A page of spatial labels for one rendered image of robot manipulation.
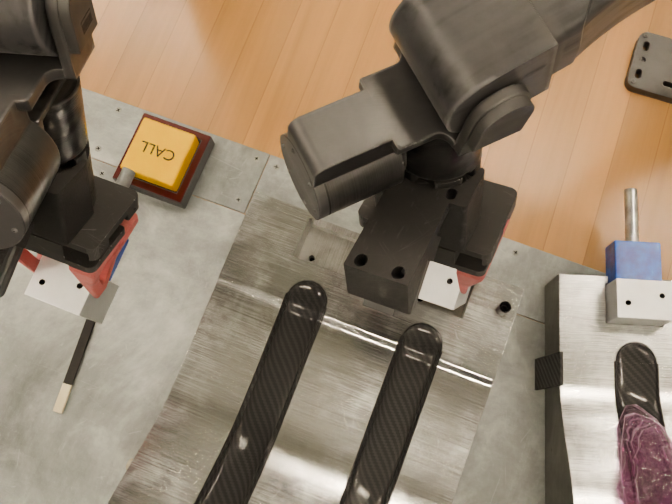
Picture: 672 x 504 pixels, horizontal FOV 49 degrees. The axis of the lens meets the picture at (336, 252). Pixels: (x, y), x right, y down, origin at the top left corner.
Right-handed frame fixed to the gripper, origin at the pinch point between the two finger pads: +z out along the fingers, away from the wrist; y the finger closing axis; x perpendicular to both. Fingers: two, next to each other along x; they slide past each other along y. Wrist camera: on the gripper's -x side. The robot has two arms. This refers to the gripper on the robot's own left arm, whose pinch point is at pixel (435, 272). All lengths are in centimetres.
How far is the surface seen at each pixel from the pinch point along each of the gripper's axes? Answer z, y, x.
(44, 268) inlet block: -4.5, -28.2, -14.2
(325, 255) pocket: 5.1, -11.4, 1.1
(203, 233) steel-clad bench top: 8.6, -26.1, 1.0
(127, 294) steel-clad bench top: 10.4, -30.5, -7.7
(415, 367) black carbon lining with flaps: 7.7, 0.2, -5.2
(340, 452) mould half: 9.7, -3.0, -14.2
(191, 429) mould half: 7.6, -15.2, -18.1
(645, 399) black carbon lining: 12.9, 19.4, 2.3
